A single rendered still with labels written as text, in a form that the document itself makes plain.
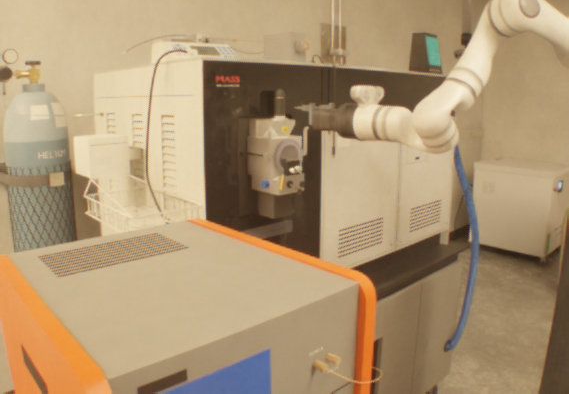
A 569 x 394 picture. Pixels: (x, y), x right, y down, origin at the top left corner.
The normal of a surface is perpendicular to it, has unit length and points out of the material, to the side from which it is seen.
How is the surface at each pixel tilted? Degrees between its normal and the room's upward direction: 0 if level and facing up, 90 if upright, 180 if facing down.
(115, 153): 90
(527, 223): 90
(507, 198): 90
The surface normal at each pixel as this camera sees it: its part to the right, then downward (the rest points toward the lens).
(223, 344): 0.68, 0.13
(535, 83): -0.73, 0.12
